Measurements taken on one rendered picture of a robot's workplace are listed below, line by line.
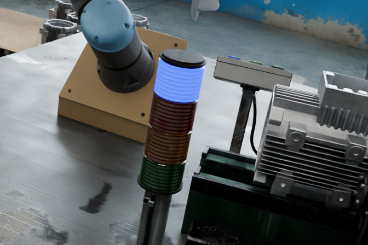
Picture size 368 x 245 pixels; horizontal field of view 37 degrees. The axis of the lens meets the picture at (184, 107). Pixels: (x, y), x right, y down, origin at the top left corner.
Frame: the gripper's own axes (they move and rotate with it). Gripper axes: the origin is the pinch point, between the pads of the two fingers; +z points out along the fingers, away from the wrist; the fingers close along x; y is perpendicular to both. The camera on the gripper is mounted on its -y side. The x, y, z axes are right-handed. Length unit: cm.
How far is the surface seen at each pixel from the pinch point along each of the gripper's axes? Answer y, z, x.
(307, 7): 48, -123, 533
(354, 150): 37, 21, -33
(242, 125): 17.1, 22.2, 2.1
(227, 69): 11.1, 10.6, -3.4
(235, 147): 16.6, 27.7, 4.4
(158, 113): 7, 22, -57
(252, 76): 16.9, 11.1, -3.4
